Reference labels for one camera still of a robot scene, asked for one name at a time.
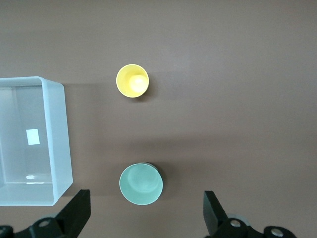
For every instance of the white paper label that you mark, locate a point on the white paper label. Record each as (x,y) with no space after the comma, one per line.
(33,136)

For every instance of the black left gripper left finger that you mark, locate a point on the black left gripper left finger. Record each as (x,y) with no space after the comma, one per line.
(71,213)

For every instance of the translucent plastic box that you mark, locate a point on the translucent plastic box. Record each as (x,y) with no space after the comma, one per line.
(58,138)

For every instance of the yellow plastic cup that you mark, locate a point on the yellow plastic cup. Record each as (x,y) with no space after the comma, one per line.
(125,81)

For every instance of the brown table cover sheet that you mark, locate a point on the brown table cover sheet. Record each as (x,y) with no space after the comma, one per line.
(223,99)

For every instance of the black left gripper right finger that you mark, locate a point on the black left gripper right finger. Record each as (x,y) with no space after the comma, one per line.
(215,215)

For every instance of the mint green bowl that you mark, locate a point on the mint green bowl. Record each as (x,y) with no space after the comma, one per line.
(141,184)

